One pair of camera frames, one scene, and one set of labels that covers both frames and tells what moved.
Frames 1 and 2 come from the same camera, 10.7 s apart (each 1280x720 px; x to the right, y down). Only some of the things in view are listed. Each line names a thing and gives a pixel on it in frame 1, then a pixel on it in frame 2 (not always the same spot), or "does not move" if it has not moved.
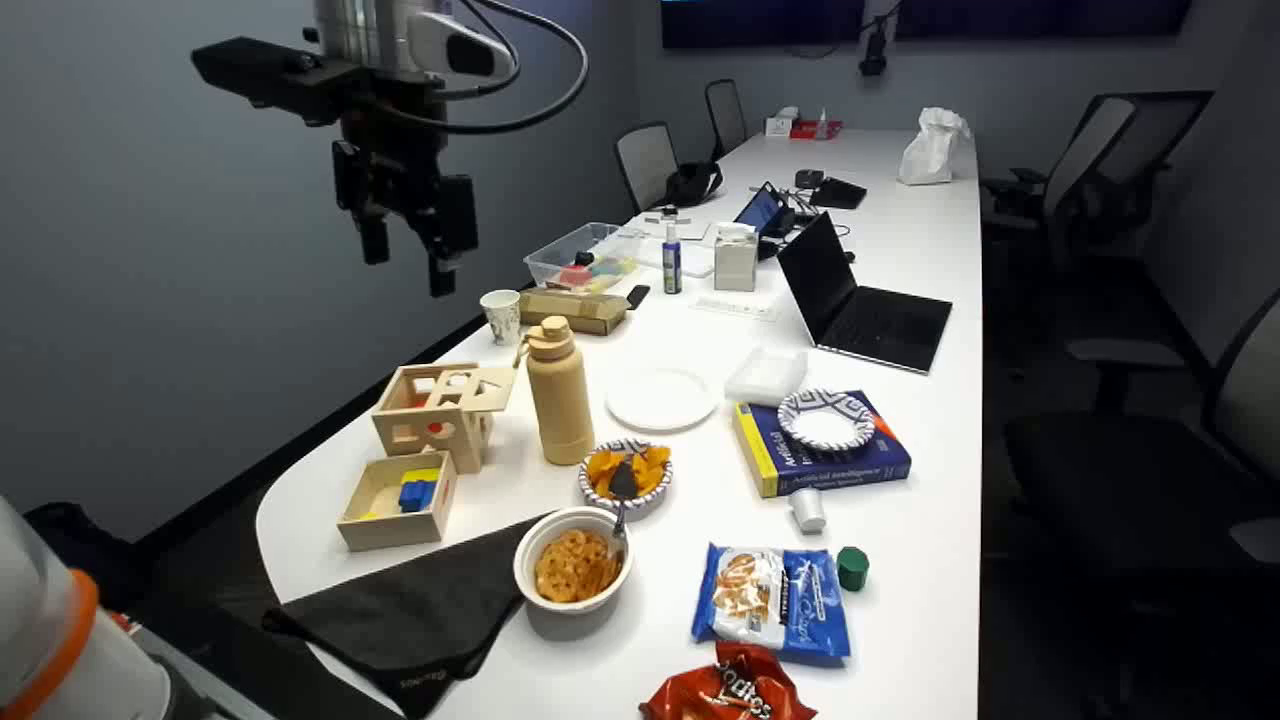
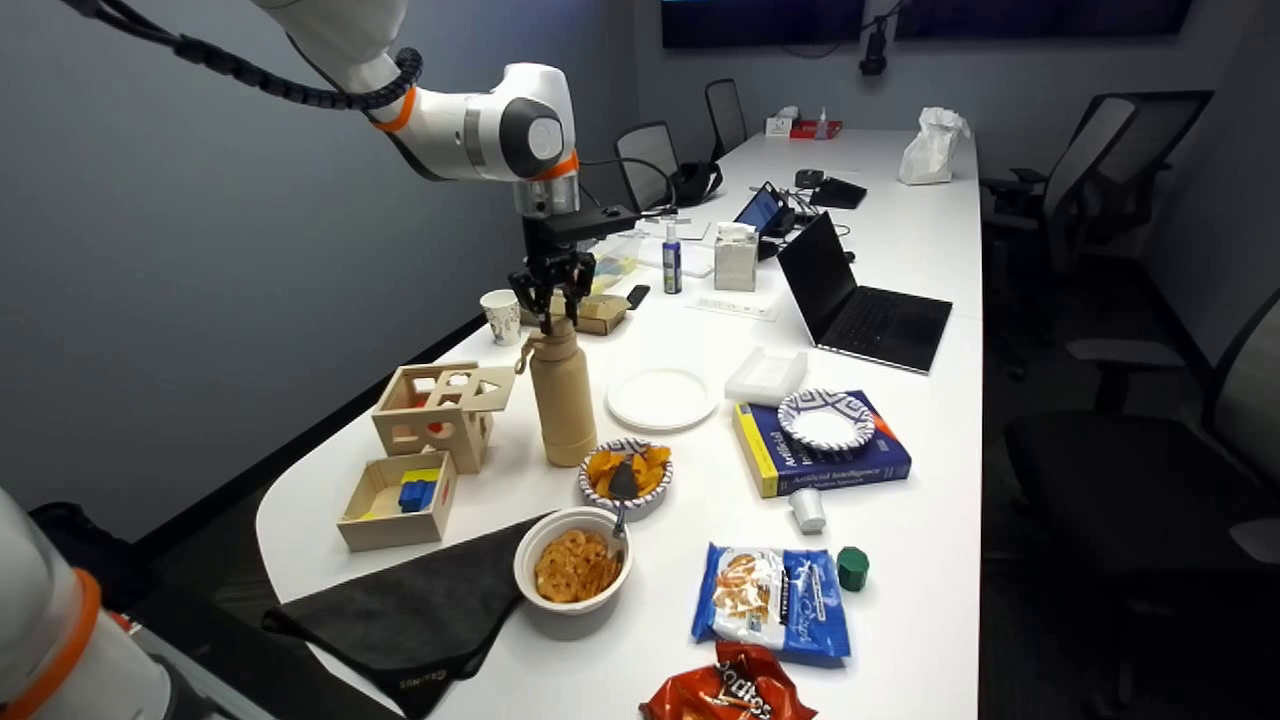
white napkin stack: (762, 372) does not move
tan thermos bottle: (564, 414) does not move
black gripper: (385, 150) -> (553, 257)
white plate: (667, 400) does not move
